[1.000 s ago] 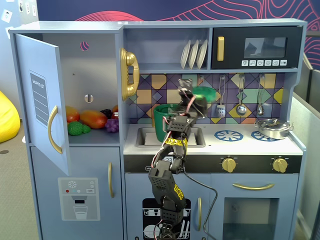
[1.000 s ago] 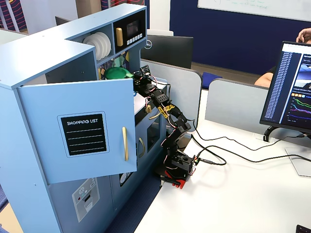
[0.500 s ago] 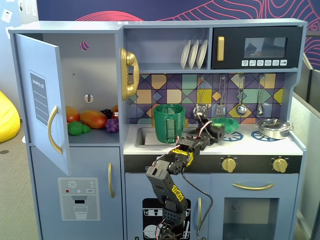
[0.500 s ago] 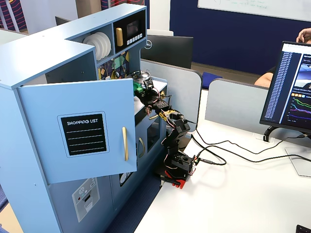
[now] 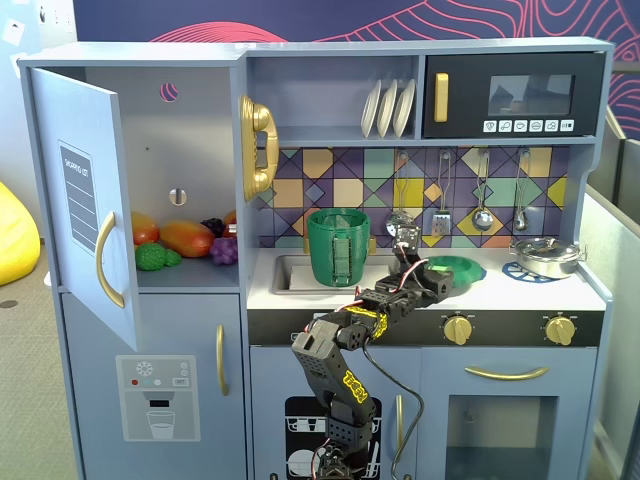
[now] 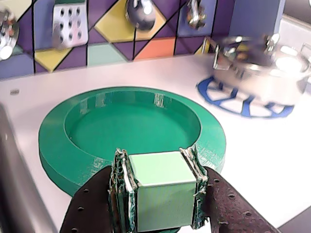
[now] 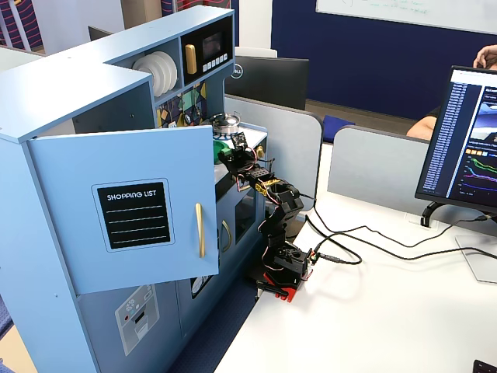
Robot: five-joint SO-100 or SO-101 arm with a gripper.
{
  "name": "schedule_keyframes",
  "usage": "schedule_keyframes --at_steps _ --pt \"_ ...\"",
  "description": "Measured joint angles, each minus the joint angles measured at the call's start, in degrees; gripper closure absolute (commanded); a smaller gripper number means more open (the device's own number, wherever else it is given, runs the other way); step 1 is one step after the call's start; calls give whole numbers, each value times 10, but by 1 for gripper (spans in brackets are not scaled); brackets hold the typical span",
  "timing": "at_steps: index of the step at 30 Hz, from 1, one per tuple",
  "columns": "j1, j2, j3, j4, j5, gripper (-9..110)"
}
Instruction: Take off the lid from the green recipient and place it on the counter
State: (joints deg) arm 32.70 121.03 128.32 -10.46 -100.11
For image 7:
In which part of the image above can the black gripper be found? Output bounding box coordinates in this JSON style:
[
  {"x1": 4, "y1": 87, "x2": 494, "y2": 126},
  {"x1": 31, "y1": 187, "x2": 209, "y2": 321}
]
[{"x1": 217, "y1": 147, "x2": 260, "y2": 178}]

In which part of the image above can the red robot base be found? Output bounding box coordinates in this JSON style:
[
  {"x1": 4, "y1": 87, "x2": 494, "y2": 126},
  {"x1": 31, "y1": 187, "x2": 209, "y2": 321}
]
[{"x1": 256, "y1": 270, "x2": 312, "y2": 303}]

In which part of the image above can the person bare forearm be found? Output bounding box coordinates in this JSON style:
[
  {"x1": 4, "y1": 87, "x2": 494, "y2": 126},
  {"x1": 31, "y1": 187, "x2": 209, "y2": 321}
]
[{"x1": 405, "y1": 104, "x2": 443, "y2": 141}]

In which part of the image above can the green toy recipient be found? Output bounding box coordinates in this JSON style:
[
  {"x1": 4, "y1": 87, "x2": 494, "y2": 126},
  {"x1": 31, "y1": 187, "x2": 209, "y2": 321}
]
[{"x1": 212, "y1": 139, "x2": 227, "y2": 165}]

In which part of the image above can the person bare hand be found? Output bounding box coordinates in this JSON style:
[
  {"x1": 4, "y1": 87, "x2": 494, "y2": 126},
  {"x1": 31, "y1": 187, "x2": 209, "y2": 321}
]
[{"x1": 472, "y1": 44, "x2": 497, "y2": 71}]

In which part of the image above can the silver toy pot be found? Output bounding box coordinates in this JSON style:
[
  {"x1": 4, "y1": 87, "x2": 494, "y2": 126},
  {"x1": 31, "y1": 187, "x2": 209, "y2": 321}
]
[{"x1": 210, "y1": 112, "x2": 244, "y2": 135}]

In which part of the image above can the gray desk partition panel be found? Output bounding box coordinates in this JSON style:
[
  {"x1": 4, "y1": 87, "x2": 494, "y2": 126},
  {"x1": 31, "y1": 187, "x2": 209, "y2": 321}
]
[
  {"x1": 224, "y1": 95, "x2": 325, "y2": 231},
  {"x1": 327, "y1": 124, "x2": 433, "y2": 213}
]

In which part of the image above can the teal hanging toy utensil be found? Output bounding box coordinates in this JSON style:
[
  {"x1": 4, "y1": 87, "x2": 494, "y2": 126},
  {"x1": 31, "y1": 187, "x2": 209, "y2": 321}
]
[{"x1": 182, "y1": 89, "x2": 195, "y2": 126}]

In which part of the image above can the black Dell monitor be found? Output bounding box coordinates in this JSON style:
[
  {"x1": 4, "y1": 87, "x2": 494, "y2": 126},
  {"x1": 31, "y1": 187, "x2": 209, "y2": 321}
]
[{"x1": 224, "y1": 55, "x2": 311, "y2": 112}]

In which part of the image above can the shopping list sticker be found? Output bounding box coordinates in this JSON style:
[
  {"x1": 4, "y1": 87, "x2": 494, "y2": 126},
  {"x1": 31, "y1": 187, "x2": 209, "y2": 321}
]
[{"x1": 91, "y1": 178, "x2": 175, "y2": 253}]

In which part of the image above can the white box behind monitor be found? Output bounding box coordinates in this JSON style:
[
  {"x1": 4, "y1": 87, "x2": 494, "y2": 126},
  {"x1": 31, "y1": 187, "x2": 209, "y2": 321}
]
[{"x1": 234, "y1": 46, "x2": 279, "y2": 59}]

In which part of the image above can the blue seat cushion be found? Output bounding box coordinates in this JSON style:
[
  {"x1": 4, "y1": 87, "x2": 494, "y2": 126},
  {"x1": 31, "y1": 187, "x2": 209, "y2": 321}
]
[{"x1": 321, "y1": 114, "x2": 356, "y2": 143}]

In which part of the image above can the black toy microwave front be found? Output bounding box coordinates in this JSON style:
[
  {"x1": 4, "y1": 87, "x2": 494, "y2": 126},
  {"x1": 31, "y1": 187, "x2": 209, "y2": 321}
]
[{"x1": 180, "y1": 17, "x2": 234, "y2": 87}]

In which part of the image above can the black table clamp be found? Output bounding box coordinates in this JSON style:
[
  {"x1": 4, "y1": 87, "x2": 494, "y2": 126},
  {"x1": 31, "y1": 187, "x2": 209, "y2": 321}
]
[{"x1": 245, "y1": 274, "x2": 287, "y2": 299}]

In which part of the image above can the blue cabinet door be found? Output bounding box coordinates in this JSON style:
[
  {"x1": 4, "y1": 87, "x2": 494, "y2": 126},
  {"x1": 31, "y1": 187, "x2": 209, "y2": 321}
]
[{"x1": 26, "y1": 124, "x2": 221, "y2": 295}]

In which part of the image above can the dark background monitor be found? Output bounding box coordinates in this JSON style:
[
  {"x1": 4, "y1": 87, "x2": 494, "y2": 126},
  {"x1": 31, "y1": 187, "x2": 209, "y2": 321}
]
[{"x1": 88, "y1": 26, "x2": 115, "y2": 43}]

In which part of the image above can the blue toy kitchen unit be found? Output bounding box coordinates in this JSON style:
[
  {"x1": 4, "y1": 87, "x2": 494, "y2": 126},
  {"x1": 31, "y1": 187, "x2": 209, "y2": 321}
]
[{"x1": 0, "y1": 5, "x2": 269, "y2": 373}]

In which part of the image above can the ice dispenser sticker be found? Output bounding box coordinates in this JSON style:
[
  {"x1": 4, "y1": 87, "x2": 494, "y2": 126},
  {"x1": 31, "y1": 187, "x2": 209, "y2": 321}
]
[{"x1": 114, "y1": 285, "x2": 161, "y2": 357}]

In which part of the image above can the lit computer monitor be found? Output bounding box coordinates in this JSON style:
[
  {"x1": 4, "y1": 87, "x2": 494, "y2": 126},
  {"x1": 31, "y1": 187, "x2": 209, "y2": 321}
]
[{"x1": 414, "y1": 65, "x2": 497, "y2": 215}]

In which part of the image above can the white whiteboard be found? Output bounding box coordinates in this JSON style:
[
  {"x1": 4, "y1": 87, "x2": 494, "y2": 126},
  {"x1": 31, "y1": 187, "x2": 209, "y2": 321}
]
[{"x1": 315, "y1": 0, "x2": 497, "y2": 37}]

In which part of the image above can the silver monitor stand base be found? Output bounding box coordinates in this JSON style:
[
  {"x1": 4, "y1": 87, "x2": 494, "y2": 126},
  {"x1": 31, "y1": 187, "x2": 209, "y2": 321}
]
[{"x1": 454, "y1": 232, "x2": 497, "y2": 284}]

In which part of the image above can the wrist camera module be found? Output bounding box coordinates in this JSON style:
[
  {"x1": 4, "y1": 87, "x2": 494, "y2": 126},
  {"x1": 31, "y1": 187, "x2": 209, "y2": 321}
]
[{"x1": 231, "y1": 131, "x2": 250, "y2": 151}]

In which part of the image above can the gold cabinet door handle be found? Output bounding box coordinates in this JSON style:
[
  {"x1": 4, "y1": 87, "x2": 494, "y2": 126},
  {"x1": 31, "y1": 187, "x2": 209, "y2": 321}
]
[{"x1": 194, "y1": 202, "x2": 206, "y2": 259}]

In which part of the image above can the gold oven door handle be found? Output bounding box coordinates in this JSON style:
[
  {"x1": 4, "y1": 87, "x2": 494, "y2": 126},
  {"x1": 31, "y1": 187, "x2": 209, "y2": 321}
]
[{"x1": 220, "y1": 219, "x2": 233, "y2": 254}]

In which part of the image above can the gold microwave handle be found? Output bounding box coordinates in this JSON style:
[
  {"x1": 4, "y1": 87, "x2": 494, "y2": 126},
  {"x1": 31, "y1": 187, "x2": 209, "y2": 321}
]
[{"x1": 184, "y1": 44, "x2": 197, "y2": 75}]

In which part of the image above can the looped black usb cable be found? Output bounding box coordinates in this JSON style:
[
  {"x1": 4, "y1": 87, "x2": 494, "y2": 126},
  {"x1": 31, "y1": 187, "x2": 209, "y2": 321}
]
[{"x1": 304, "y1": 214, "x2": 363, "y2": 266}]

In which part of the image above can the long black cable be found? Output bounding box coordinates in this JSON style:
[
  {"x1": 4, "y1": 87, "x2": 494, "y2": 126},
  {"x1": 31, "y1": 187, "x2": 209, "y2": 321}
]
[{"x1": 299, "y1": 192, "x2": 489, "y2": 248}]

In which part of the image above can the white desk cable grommet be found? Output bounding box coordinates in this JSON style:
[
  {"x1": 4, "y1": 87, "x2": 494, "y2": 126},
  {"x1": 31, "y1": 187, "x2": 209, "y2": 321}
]
[{"x1": 407, "y1": 218, "x2": 440, "y2": 231}]

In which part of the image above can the black power cable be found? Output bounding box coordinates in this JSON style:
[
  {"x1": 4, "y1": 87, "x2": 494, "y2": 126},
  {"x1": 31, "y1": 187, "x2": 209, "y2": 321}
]
[{"x1": 316, "y1": 232, "x2": 497, "y2": 261}]

